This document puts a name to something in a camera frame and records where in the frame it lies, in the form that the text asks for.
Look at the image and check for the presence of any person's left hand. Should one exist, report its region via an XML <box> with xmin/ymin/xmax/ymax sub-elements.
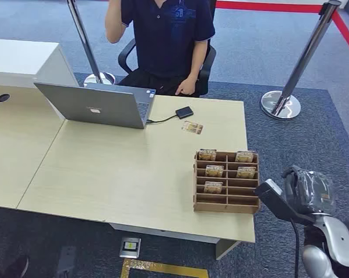
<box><xmin>175</xmin><ymin>75</ymin><xmax>198</xmax><ymax>97</ymax></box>

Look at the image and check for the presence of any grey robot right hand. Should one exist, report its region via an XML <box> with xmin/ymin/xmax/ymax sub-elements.
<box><xmin>282</xmin><ymin>164</ymin><xmax>336</xmax><ymax>215</ymax></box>

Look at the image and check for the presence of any beige printed card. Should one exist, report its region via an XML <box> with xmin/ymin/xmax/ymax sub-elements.
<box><xmin>205</xmin><ymin>165</ymin><xmax>224</xmax><ymax>178</ymax></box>
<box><xmin>236</xmin><ymin>166</ymin><xmax>256</xmax><ymax>180</ymax></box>
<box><xmin>235</xmin><ymin>151</ymin><xmax>255</xmax><ymax>163</ymax></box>
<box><xmin>203</xmin><ymin>181</ymin><xmax>223</xmax><ymax>195</ymax></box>
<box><xmin>198</xmin><ymin>149</ymin><xmax>217</xmax><ymax>162</ymax></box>
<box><xmin>181</xmin><ymin>120</ymin><xmax>204</xmax><ymax>136</ymax></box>

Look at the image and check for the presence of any person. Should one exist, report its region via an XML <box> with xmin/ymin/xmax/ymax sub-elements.
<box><xmin>104</xmin><ymin>0</ymin><xmax>216</xmax><ymax>97</ymax></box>

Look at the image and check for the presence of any wooden card holder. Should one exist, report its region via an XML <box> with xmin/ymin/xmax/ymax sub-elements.
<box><xmin>193</xmin><ymin>150</ymin><xmax>261</xmax><ymax>215</ymax></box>

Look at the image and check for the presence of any black external drive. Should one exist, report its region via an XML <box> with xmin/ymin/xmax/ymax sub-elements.
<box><xmin>175</xmin><ymin>106</ymin><xmax>194</xmax><ymax>120</ymax></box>

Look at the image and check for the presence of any black office chair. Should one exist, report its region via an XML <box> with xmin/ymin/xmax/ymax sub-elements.
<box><xmin>118</xmin><ymin>0</ymin><xmax>218</xmax><ymax>97</ymax></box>

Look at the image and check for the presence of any grey laptop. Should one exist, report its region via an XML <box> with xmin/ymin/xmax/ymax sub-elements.
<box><xmin>34</xmin><ymin>81</ymin><xmax>157</xmax><ymax>130</ymax></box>

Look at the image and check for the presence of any red barrier belt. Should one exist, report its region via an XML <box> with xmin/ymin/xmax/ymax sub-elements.
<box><xmin>332</xmin><ymin>10</ymin><xmax>349</xmax><ymax>63</ymax></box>
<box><xmin>215</xmin><ymin>0</ymin><xmax>323</xmax><ymax>14</ymax></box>

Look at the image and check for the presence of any silver floor socket box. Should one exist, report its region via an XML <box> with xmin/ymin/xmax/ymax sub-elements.
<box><xmin>119</xmin><ymin>237</ymin><xmax>141</xmax><ymax>259</ymax></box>

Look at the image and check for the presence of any yellow floor tape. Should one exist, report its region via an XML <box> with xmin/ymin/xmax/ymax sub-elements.
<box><xmin>121</xmin><ymin>258</ymin><xmax>210</xmax><ymax>278</ymax></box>

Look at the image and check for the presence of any white cabinet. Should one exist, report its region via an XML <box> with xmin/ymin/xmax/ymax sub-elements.
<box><xmin>0</xmin><ymin>38</ymin><xmax>79</xmax><ymax>90</ymax></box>

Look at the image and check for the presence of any black drive cable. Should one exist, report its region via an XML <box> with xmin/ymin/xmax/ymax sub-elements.
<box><xmin>146</xmin><ymin>114</ymin><xmax>178</xmax><ymax>125</ymax></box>

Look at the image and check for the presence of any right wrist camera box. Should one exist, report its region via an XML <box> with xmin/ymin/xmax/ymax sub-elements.
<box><xmin>254</xmin><ymin>178</ymin><xmax>316</xmax><ymax>226</ymax></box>

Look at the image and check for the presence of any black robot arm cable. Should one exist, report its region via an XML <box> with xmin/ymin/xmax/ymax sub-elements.
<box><xmin>289</xmin><ymin>218</ymin><xmax>301</xmax><ymax>278</ymax></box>

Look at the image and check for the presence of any white desk frame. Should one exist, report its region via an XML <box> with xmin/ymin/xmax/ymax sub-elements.
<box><xmin>109</xmin><ymin>222</ymin><xmax>242</xmax><ymax>261</ymax></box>

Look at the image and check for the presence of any chrome stanchion post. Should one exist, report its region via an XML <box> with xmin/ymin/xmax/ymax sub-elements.
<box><xmin>260</xmin><ymin>0</ymin><xmax>342</xmax><ymax>120</ymax></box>
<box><xmin>66</xmin><ymin>0</ymin><xmax>116</xmax><ymax>87</ymax></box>

